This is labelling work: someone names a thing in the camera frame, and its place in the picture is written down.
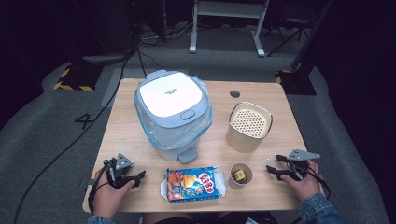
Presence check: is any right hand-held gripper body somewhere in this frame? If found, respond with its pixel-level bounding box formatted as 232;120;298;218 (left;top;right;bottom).
287;148;321;181

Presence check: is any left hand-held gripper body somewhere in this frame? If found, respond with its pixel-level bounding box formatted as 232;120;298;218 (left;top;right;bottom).
104;153;134;189

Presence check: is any brown paper cup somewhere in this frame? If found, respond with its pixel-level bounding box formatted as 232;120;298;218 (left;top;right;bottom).
228;162;254;190

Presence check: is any beige container with perforated strainer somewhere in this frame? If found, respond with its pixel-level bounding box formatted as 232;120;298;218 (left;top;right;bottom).
225;101;274;154

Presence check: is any colourful snack packet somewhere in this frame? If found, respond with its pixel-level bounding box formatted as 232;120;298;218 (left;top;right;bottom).
160;165;227;203

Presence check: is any white and blue pedal bin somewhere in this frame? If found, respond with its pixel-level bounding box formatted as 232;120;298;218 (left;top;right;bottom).
134;69;214;165

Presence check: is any person's right hand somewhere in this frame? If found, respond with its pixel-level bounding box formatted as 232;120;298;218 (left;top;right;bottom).
279;160;321;202

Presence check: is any person's left hand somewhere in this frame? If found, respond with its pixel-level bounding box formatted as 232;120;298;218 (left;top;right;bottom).
92;169;136;220

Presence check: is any yellow scrap in cup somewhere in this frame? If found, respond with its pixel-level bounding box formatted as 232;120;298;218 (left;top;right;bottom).
233;169;247;182

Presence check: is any clear plastic bin liner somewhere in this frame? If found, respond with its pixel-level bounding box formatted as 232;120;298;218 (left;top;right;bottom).
135;75;214;151

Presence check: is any black stand with striped base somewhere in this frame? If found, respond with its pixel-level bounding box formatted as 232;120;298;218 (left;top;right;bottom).
275;0;335;96

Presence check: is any black yellow striped stand base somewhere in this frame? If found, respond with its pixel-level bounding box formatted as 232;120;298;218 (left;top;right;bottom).
53;59;104;92

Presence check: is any black tripod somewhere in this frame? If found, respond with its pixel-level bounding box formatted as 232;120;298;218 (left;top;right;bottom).
266;17;312;58

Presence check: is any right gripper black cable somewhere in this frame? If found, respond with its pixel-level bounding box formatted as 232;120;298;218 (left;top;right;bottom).
294;161;332;200

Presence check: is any long black floor cable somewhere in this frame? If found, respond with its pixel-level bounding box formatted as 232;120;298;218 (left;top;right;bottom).
11;46;141;224

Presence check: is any bundle of floor cables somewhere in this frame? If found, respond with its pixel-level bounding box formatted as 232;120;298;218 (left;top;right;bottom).
139;18;195;48

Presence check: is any white desk frame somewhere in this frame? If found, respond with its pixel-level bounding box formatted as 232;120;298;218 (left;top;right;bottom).
189;0;271;58

